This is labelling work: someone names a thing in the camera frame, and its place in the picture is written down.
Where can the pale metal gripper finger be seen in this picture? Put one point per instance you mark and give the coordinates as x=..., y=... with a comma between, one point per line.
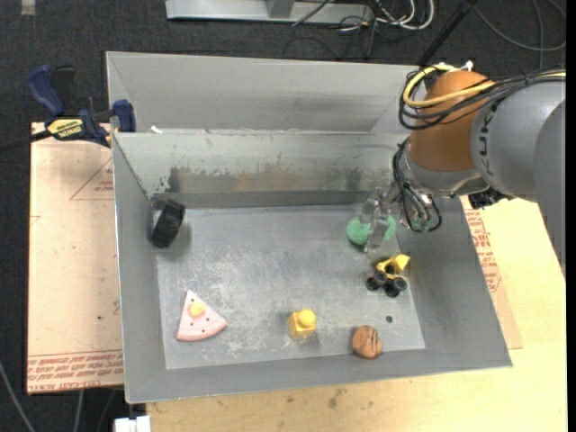
x=379, y=232
x=369, y=209

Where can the green ball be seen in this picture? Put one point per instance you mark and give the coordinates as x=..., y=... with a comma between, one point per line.
x=356, y=233

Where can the yellow toy truck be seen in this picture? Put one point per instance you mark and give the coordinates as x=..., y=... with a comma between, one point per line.
x=390, y=273

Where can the grey metal bin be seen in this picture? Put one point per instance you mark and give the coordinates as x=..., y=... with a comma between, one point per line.
x=279, y=263

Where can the brown walnut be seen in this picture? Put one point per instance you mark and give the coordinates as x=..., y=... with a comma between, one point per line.
x=366, y=342

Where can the yellow toy block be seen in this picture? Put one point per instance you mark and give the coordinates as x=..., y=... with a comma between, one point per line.
x=301, y=324

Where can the pink toy pizza slice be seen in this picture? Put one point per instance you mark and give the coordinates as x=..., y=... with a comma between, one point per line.
x=197, y=323

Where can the brown cardboard board, red print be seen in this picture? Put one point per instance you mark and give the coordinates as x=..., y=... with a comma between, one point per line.
x=67, y=263

